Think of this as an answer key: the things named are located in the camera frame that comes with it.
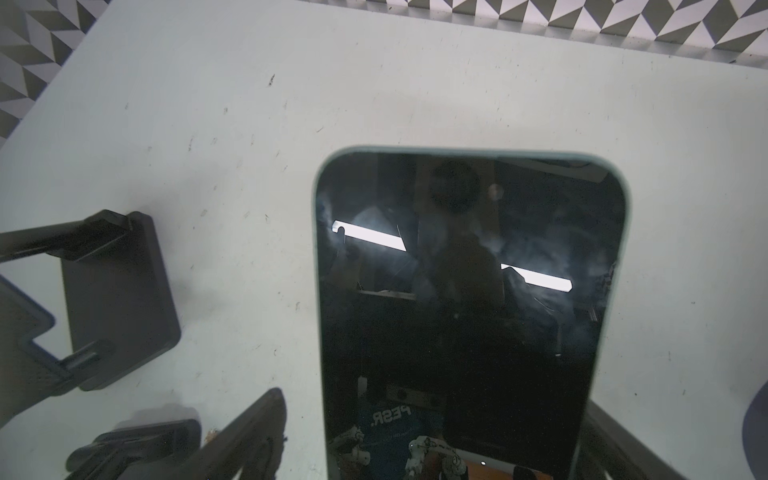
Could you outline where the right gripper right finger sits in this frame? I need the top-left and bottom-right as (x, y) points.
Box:
(575, 401), (684, 480)

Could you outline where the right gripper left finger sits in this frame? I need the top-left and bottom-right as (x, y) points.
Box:
(173, 388), (287, 479)

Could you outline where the black stand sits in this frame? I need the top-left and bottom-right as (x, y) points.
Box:
(65, 419), (201, 479)
(1, 210), (181, 424)

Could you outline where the black phone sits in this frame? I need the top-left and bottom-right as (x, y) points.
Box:
(314, 146), (628, 479)

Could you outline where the grey stand under middle phone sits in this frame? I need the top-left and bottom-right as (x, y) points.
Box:
(742, 383), (768, 480)

